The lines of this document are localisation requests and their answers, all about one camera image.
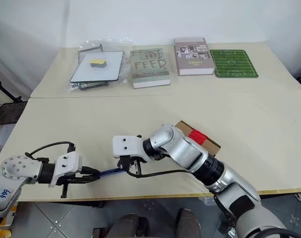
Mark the clear plastic bag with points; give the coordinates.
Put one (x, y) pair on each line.
(125, 64)

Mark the brown cardboard box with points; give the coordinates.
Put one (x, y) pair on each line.
(209, 146)

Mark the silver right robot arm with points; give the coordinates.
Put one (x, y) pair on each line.
(214, 168)

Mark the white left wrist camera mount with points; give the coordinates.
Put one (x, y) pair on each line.
(66, 161)

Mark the blue pen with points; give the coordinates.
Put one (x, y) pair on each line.
(110, 171)

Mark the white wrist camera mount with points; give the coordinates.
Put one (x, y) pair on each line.
(66, 161)
(126, 146)

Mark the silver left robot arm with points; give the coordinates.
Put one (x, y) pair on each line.
(15, 171)

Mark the thick brown book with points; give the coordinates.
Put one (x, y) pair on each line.
(193, 57)

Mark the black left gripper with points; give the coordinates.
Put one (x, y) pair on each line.
(74, 179)

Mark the black tripod stand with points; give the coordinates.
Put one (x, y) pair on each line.
(6, 91)

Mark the printed cards stack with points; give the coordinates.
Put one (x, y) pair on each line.
(88, 86)

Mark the green Feed book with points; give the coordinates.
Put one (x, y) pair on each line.
(149, 67)

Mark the red tape strip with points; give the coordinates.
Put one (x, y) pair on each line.
(198, 136)

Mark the green soccer field mat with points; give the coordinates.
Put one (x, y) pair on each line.
(233, 63)

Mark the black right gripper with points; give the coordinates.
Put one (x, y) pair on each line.
(130, 161)

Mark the yellow sponge eraser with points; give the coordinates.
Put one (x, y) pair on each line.
(98, 63)

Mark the black mesh tray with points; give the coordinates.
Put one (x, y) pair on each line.
(9, 112)

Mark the small white whiteboard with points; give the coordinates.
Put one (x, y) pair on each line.
(98, 72)

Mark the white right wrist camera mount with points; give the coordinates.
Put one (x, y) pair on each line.
(126, 146)

